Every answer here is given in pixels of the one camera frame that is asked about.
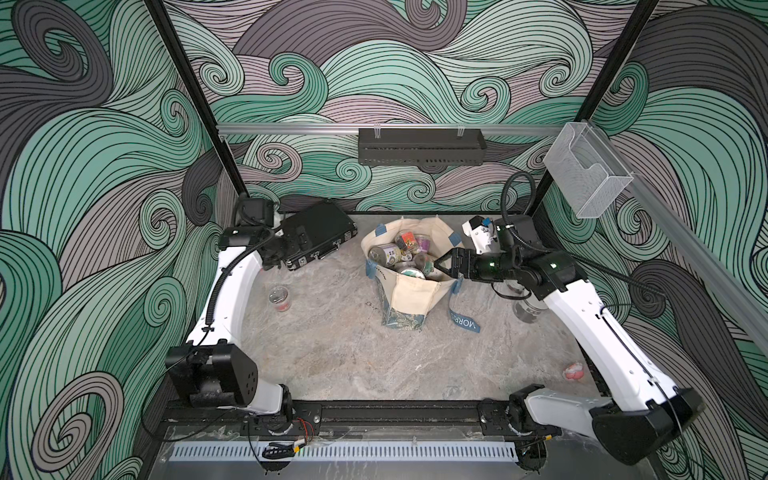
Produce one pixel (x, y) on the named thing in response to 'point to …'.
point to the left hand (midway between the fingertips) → (296, 245)
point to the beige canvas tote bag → (406, 296)
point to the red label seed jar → (279, 296)
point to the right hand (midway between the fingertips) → (444, 267)
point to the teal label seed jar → (413, 273)
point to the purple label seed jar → (422, 242)
